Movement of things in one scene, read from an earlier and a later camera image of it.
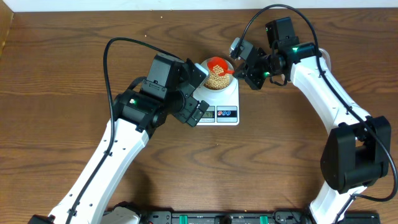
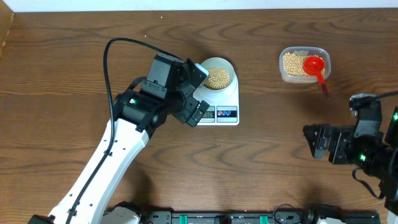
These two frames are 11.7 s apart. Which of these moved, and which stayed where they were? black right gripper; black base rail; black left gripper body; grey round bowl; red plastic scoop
Moved: black right gripper; red plastic scoop
Stayed: grey round bowl; black left gripper body; black base rail
